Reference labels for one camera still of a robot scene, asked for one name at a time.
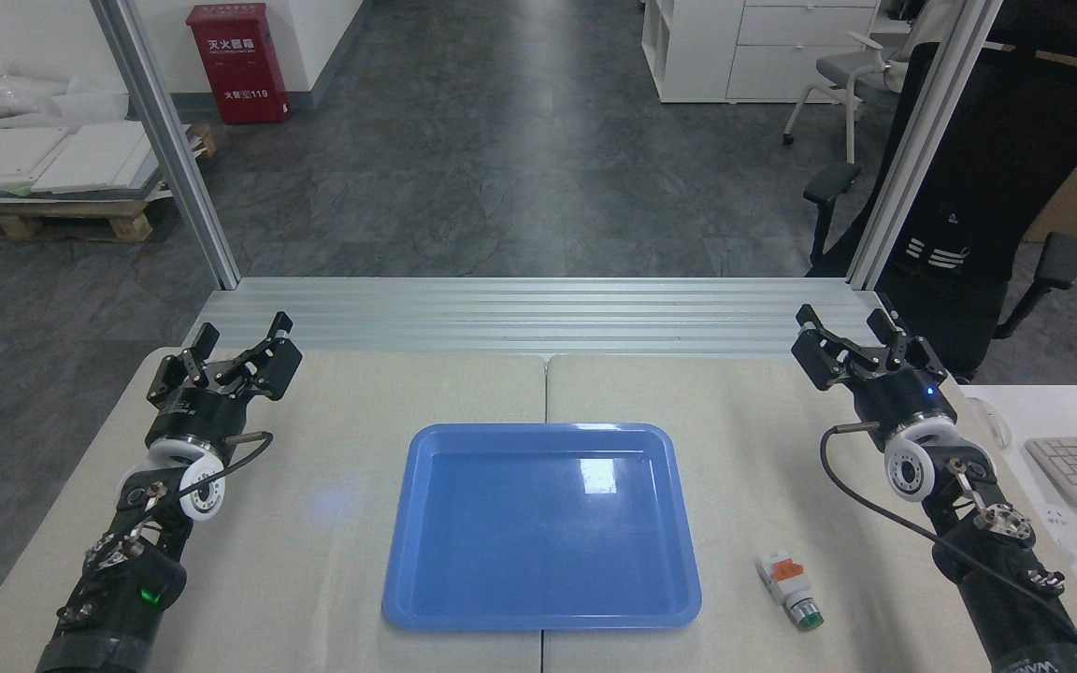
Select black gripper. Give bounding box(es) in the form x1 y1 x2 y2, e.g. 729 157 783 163
789 303 960 446
146 312 304 453

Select grey white office chair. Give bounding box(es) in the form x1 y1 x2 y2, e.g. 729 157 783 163
782 28 915 165

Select wooden pallet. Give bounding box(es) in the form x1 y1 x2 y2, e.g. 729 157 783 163
0 122 219 244

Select white side desk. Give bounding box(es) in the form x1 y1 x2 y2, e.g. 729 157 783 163
959 385 1077 673

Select blue plastic tray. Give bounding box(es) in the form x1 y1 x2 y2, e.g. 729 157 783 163
381 422 703 632

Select stacked white boards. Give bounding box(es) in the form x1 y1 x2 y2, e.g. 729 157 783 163
0 117 194 199

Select white drawer cabinet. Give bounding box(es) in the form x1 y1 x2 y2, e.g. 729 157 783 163
641 0 882 104

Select red fire extinguisher box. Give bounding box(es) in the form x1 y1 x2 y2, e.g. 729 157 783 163
186 3 292 125

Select black mesh office chair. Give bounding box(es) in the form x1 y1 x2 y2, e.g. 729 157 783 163
802 0 1077 384

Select white orange green switch part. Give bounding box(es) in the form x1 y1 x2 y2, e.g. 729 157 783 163
754 551 826 633

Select silver aluminium rail frame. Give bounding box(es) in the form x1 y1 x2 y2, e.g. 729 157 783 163
181 277 918 364

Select silver aluminium post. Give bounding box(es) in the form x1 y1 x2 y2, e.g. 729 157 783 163
845 0 1005 291
90 0 242 291

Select white computer mouse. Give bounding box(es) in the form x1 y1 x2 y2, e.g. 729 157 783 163
969 397 1014 451

